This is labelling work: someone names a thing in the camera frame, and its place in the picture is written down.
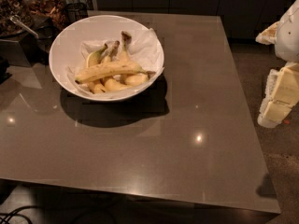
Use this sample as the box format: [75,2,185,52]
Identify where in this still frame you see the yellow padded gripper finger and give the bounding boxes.
[255,21,278,45]
[257,63,299,128]

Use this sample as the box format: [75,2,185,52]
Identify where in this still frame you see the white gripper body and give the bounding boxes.
[275,0,299,63]

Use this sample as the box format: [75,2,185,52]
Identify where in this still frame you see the long top yellow banana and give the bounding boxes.
[75,61,153,84]

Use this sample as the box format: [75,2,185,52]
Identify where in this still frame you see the right yellow banana dark stem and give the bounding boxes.
[102,31,149,91]

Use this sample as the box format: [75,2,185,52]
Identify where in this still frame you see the greenish curved banana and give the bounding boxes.
[86,44,107,67]

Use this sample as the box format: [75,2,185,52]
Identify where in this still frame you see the middle yellow banana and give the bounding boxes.
[88,41,120,93]

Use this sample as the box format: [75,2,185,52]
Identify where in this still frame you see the white ceramic bowl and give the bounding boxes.
[50,15,164,102]

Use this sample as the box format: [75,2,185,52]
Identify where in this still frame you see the white paper liner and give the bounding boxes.
[66,29,164,102]

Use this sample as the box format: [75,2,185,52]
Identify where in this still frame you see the black mesh cup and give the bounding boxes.
[65,3,88,23]

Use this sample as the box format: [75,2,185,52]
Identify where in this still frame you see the snack container with nuts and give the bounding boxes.
[26,0,68,31]

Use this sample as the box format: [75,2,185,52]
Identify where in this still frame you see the glass snack jar left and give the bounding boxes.
[0,0,34,37]

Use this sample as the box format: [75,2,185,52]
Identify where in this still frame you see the metal scoop handle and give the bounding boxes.
[10,15,39,38]

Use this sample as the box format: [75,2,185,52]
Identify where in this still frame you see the black cable on floor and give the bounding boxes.
[0,204,41,224]

